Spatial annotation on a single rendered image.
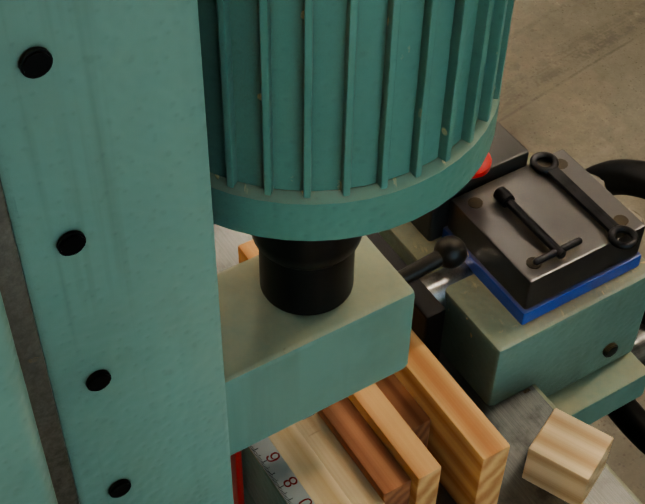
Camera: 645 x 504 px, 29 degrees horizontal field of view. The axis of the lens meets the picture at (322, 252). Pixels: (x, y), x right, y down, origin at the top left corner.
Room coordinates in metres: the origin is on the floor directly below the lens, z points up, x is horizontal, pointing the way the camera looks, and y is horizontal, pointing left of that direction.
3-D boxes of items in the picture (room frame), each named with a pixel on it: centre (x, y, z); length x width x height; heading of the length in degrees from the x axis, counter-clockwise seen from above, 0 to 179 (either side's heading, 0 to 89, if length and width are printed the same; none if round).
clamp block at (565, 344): (0.58, -0.13, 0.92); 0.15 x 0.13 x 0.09; 33
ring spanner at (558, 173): (0.58, -0.17, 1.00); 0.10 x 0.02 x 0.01; 33
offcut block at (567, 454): (0.44, -0.16, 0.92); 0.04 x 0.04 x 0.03; 57
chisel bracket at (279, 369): (0.44, 0.03, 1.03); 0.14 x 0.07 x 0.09; 123
